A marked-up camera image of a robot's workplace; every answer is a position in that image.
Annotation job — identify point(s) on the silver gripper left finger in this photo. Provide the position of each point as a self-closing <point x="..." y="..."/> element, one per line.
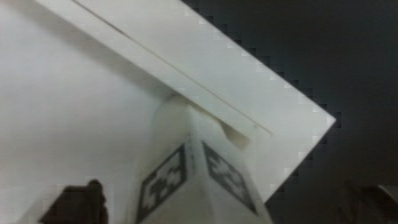
<point x="78" y="206"/>

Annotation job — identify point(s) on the white square tabletop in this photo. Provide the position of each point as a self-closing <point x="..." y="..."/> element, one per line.
<point x="84" y="86"/>

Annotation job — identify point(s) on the white table leg with tag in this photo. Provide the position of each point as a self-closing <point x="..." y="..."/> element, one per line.
<point x="196" y="188"/>

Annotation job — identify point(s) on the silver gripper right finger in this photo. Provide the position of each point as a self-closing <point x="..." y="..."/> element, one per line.
<point x="368" y="204"/>

